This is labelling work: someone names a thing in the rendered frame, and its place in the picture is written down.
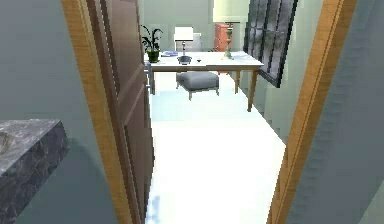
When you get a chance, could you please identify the light wooden door frame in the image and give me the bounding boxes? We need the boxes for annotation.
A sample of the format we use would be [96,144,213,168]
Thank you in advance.
[60,0,359,224]

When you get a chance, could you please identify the silver door handle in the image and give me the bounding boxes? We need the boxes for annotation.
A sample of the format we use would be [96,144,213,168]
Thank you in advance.
[143,68,152,91]

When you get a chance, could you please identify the green candlestick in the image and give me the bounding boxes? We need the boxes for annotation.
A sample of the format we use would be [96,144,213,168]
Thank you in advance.
[223,21,235,61]

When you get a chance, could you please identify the brown wooden room door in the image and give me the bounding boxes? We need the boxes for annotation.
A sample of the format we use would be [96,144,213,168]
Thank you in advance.
[85,0,156,224]

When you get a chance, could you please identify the grey marble counter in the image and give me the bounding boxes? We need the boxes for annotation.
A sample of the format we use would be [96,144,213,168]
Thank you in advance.
[0,118,70,224]

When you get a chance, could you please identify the green potted house plant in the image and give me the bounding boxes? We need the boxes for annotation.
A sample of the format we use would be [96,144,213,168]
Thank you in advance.
[141,24,164,64]

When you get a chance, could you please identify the white shade table lamp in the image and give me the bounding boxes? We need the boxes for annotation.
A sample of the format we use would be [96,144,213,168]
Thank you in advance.
[173,26,195,65]

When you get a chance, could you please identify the black framed window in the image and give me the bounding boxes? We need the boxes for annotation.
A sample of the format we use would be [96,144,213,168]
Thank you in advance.
[242,0,300,89]

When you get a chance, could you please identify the grey cushioned stool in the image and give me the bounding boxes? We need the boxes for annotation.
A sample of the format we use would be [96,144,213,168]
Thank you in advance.
[175,70,221,101]

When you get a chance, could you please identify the white table with wooden legs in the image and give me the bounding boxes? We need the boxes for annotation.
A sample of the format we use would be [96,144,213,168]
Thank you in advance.
[143,50,265,113]

